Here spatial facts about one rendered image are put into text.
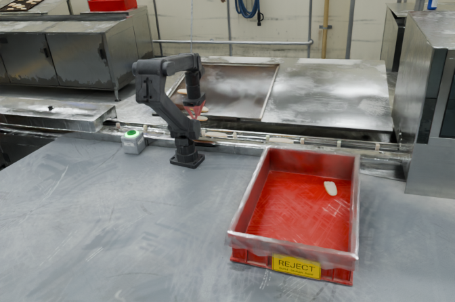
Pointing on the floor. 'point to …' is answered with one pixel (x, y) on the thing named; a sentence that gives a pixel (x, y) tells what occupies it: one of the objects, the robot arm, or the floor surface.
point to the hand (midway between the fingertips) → (196, 116)
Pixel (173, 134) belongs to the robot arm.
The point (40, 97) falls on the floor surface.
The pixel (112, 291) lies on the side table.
